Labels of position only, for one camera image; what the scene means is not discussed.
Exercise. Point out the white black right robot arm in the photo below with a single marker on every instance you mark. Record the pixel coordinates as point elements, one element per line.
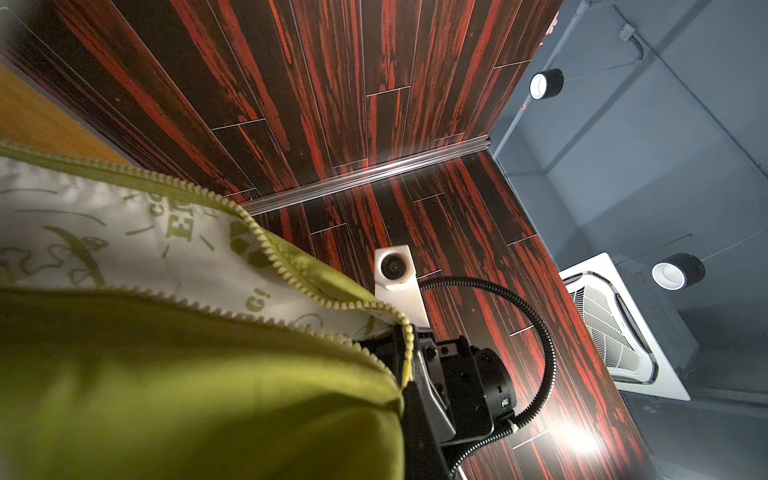
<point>533,374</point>

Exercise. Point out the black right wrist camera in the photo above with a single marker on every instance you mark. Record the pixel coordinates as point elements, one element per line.
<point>396,283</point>

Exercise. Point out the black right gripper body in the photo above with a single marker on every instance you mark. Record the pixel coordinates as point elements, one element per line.
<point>466,391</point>

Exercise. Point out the aluminium corner post right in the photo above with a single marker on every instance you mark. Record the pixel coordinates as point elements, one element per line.
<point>365,176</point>

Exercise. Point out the green zip jacket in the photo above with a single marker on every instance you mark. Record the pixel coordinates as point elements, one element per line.
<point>152,329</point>

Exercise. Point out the white ceiling air conditioner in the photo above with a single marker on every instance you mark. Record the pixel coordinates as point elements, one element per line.
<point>642,339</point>

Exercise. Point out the round ceiling spotlight upper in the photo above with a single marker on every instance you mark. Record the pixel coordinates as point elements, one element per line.
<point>546,84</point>

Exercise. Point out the round ceiling spotlight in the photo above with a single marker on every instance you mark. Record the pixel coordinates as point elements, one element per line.
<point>678,271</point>
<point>546,84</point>

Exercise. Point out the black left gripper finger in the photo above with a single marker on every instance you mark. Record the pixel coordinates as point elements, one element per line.
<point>423,456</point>

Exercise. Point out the round ceiling spotlight lower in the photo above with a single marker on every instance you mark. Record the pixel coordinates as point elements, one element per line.
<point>678,271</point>

